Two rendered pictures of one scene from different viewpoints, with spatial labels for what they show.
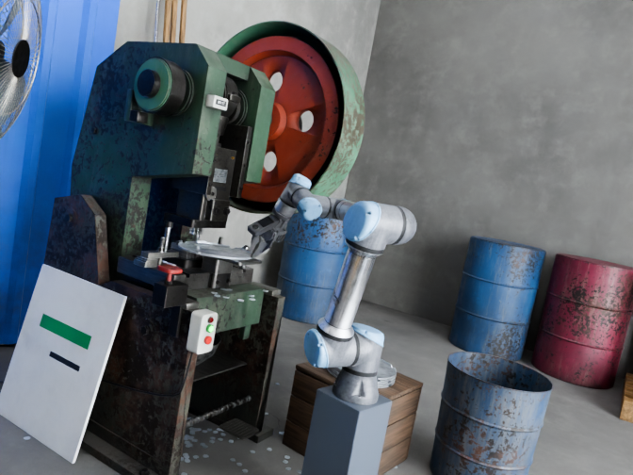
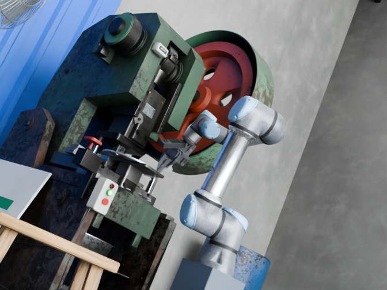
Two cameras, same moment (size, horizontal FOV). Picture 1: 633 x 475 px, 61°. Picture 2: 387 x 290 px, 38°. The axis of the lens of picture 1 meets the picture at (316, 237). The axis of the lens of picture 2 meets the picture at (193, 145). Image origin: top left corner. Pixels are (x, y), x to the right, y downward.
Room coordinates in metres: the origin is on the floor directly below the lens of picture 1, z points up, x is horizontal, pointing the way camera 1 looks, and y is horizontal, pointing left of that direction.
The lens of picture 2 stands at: (-0.44, -0.46, 0.30)
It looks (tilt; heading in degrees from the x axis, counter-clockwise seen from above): 15 degrees up; 13
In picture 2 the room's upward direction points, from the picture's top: 23 degrees clockwise
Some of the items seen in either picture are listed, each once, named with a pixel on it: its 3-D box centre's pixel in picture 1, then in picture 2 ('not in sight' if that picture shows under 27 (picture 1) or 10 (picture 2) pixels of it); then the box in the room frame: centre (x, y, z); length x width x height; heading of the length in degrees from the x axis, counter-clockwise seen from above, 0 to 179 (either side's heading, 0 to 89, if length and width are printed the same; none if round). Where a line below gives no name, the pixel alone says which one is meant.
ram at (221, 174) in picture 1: (210, 181); (140, 114); (2.07, 0.44, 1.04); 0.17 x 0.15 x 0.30; 60
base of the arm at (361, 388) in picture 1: (357, 380); (219, 258); (1.69, -0.22, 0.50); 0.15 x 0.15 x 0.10
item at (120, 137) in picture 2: (195, 223); (120, 145); (2.09, 0.48, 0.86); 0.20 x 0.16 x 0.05; 150
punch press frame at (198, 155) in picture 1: (169, 224); (99, 148); (2.16, 0.60, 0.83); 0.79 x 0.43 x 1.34; 60
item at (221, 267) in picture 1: (223, 270); (132, 178); (2.00, 0.32, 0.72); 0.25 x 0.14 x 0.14; 60
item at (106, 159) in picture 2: (192, 250); (112, 165); (2.09, 0.47, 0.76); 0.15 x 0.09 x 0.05; 150
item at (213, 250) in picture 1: (217, 250); (131, 163); (2.03, 0.37, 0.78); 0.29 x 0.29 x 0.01
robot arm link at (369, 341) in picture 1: (362, 346); (228, 228); (1.69, -0.21, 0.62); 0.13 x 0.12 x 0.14; 122
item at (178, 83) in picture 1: (161, 93); (122, 38); (1.89, 0.62, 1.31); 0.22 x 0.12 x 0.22; 60
